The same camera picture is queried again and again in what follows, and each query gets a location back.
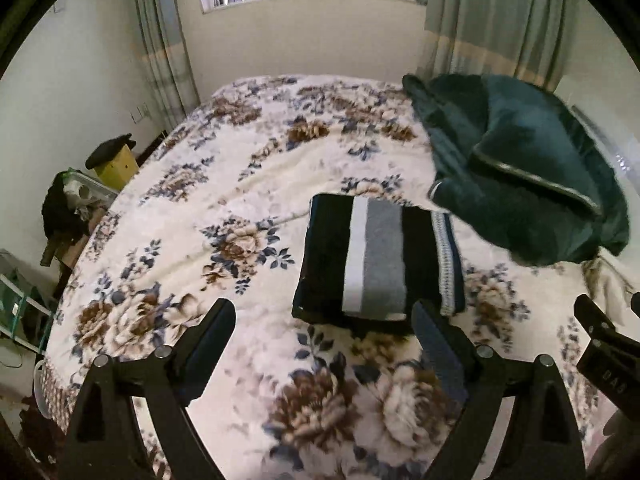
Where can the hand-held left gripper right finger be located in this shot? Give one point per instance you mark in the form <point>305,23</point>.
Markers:
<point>440,355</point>

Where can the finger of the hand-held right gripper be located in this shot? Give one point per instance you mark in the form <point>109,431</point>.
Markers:
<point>636,305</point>
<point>592,317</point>

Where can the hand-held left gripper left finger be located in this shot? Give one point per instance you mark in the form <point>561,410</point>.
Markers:
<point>210,355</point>

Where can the striped knit sweater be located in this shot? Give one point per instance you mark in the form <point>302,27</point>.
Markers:
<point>380,260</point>

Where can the cream crumpled cloth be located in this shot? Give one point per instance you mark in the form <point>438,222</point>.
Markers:
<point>610,275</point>

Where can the dark green jacket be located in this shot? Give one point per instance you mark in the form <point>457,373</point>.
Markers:
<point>525,232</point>

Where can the floral bed blanket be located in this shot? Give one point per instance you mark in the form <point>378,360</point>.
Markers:
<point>225,160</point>

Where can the clear plastic storage box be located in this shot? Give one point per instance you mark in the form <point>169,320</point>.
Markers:
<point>97,195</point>

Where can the teal velvet pillow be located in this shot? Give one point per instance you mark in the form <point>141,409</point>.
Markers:
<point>525,125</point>

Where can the yellow box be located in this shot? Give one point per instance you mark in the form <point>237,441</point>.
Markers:
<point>120,171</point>

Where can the black cap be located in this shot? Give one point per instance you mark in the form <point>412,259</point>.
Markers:
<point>107,152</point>

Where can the green striped curtain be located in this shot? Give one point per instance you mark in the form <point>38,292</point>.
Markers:
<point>165,35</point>
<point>490,20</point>

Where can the white wall socket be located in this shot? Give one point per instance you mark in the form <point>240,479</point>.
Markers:
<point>140,113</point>

